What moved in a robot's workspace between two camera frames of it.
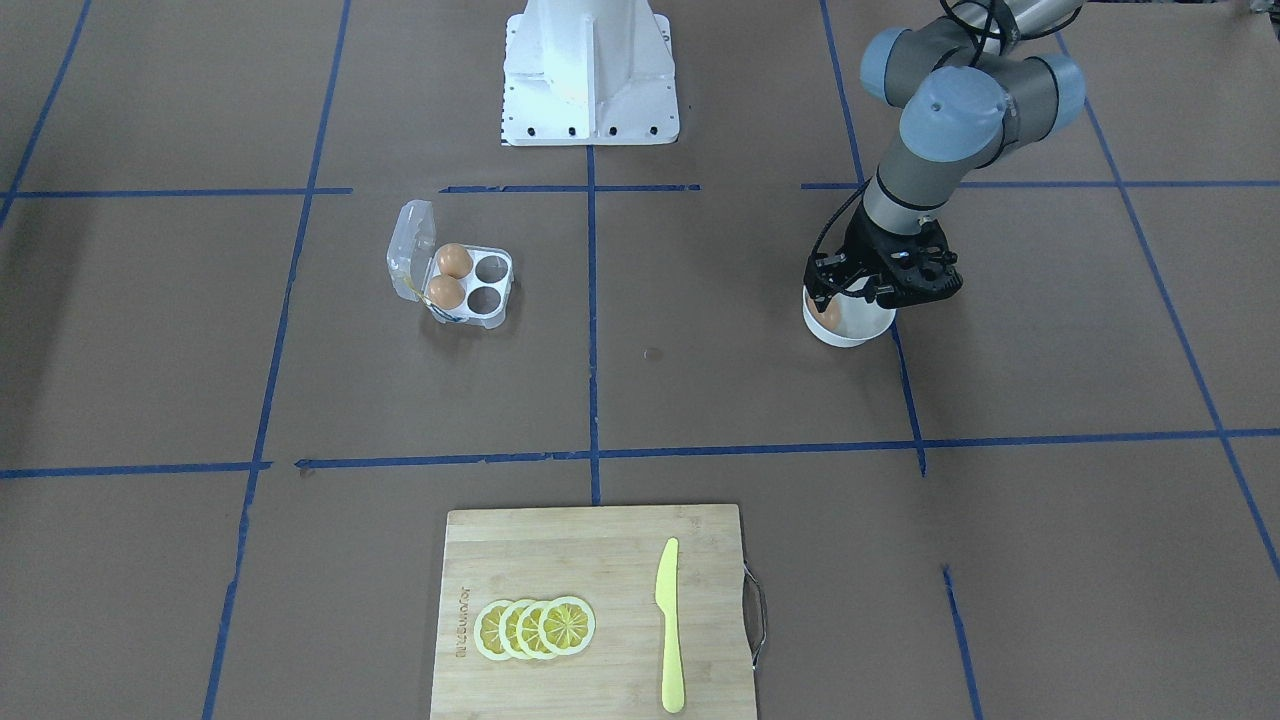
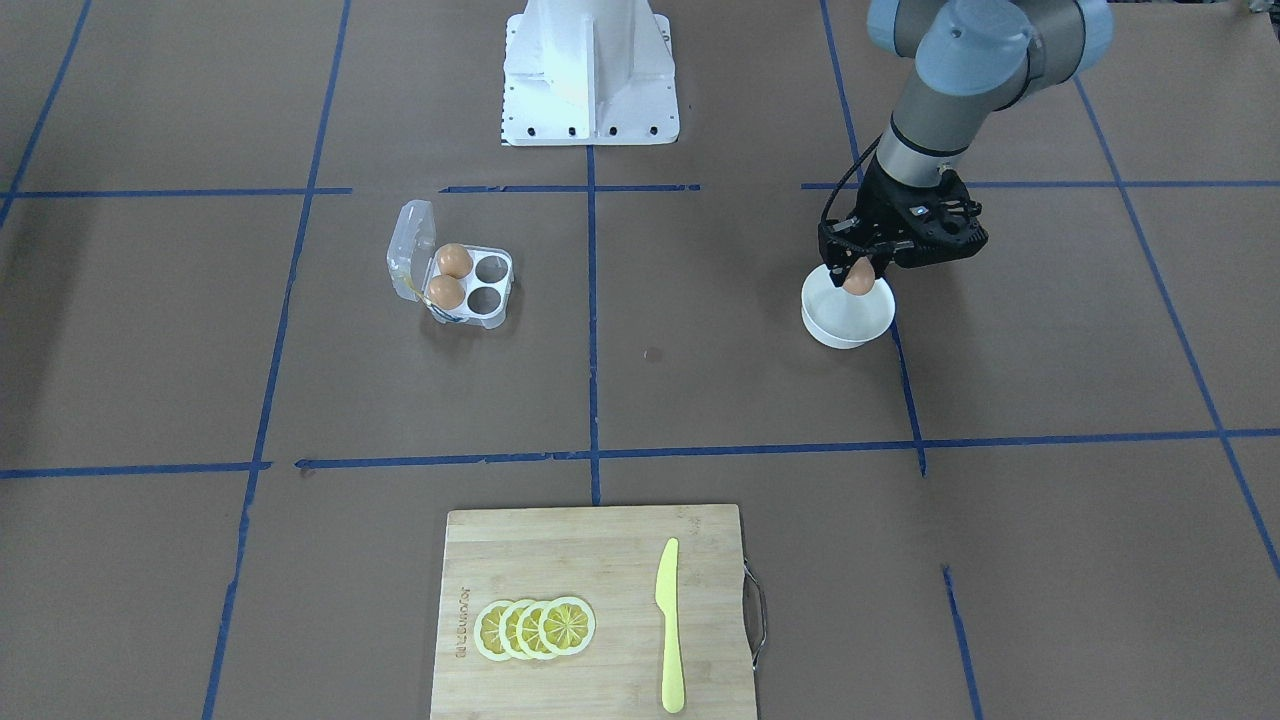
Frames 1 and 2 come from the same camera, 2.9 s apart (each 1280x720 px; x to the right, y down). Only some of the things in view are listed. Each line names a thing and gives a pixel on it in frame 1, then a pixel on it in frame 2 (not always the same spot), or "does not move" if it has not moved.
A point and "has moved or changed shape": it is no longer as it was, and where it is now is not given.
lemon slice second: x=528 y=630 does not move
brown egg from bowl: x=830 y=318 has moved or changed shape
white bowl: x=846 y=320 does not move
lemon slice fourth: x=487 y=630 does not move
